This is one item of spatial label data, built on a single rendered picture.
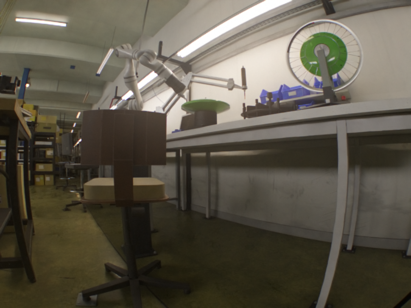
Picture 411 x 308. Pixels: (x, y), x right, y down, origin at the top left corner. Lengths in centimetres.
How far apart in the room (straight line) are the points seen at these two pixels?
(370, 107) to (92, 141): 98
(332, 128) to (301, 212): 118
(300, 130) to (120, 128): 71
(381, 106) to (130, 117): 88
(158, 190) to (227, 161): 158
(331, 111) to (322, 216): 120
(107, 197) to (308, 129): 86
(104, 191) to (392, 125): 111
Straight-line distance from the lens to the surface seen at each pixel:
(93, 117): 75
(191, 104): 116
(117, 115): 71
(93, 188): 81
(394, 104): 78
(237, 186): 223
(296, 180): 186
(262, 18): 229
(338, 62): 127
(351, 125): 82
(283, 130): 90
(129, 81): 144
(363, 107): 77
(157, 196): 82
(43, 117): 630
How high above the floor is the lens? 72
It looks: 2 degrees up
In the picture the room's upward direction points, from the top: straight up
